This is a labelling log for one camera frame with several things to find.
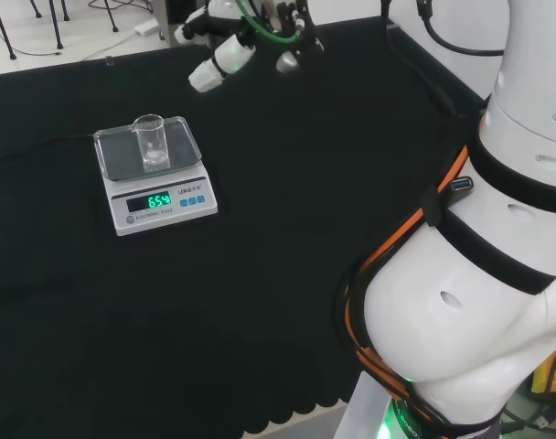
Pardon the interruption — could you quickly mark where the gray metal base plate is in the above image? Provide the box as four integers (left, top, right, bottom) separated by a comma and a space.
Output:
334, 372, 401, 439

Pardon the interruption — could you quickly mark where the black balance power cable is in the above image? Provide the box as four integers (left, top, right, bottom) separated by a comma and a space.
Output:
0, 134, 97, 160

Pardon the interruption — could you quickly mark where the black cable on cloth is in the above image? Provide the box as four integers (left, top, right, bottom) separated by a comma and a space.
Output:
380, 0, 469, 121

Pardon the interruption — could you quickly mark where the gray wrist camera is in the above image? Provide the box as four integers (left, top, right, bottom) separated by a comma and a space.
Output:
275, 48, 303, 75

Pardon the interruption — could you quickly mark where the black bench cloth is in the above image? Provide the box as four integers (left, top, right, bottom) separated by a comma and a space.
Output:
0, 16, 492, 439

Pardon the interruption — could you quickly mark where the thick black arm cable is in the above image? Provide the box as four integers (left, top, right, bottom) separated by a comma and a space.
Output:
416, 0, 507, 58

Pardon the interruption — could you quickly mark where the small clear glass beaker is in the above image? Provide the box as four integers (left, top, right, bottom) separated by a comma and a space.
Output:
131, 113, 171, 173

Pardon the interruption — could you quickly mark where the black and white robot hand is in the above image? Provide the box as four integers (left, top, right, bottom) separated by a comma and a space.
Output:
174, 7, 257, 94

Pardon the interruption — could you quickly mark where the dark tripod stand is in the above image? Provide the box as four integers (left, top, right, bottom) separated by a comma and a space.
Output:
0, 0, 120, 61

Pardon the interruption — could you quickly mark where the yellow stop button box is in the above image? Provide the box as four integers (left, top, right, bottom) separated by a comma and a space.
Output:
530, 345, 556, 404

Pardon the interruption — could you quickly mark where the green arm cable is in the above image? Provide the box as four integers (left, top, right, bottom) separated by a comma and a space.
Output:
234, 0, 307, 46

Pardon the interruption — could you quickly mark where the white electronic balance steel pan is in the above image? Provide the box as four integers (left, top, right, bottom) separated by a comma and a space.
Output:
92, 115, 219, 238

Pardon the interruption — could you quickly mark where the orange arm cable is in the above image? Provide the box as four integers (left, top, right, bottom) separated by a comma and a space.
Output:
343, 145, 472, 434

